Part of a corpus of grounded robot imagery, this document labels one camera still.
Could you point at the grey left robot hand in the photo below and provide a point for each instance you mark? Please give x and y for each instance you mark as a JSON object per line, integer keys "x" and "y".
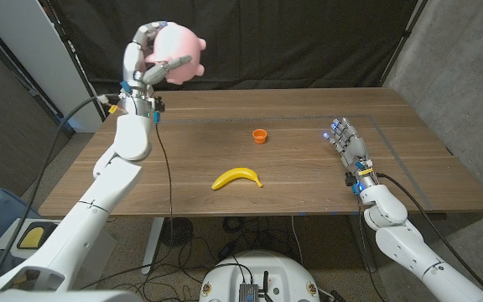
{"x": 134, "y": 67}

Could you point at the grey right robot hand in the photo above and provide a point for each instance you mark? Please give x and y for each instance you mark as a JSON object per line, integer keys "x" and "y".
{"x": 352, "y": 147}

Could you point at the pink plastic piggy bank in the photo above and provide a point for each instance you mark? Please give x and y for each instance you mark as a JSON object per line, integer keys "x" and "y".
{"x": 178, "y": 42}

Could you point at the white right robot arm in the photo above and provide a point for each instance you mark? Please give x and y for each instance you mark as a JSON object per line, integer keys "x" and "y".
{"x": 405, "y": 247}

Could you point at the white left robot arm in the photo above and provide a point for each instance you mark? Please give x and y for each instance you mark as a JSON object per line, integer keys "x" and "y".
{"x": 111, "y": 184}

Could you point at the small orange cup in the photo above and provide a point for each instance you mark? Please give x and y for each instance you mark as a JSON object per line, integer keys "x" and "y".
{"x": 259, "y": 136}

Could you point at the yellow toy banana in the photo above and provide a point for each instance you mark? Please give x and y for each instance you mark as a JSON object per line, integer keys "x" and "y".
{"x": 235, "y": 174}

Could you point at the black backdrop stand pole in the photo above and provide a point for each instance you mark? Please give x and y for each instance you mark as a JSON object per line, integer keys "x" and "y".
{"x": 403, "y": 41}
{"x": 63, "y": 42}

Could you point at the grey table leg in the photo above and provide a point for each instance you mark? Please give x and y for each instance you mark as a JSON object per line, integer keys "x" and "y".
{"x": 365, "y": 251}

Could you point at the tall white panel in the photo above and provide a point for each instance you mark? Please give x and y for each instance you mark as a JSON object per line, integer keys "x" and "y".
{"x": 27, "y": 42}

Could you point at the black backdrop curtain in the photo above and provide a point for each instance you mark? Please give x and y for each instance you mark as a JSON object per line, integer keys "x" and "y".
{"x": 287, "y": 42}

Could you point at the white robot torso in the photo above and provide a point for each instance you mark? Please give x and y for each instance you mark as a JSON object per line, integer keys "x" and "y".
{"x": 262, "y": 268}

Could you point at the black round floor fan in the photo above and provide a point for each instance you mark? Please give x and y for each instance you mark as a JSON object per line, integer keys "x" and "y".
{"x": 176, "y": 231}

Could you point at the white table leg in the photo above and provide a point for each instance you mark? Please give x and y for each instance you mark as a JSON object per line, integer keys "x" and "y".
{"x": 152, "y": 247}

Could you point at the yellow foot pedal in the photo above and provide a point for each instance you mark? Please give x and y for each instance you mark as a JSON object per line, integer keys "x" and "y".
{"x": 32, "y": 237}

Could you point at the white pedal platform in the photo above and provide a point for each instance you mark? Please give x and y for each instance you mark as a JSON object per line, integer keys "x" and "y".
{"x": 11, "y": 230}

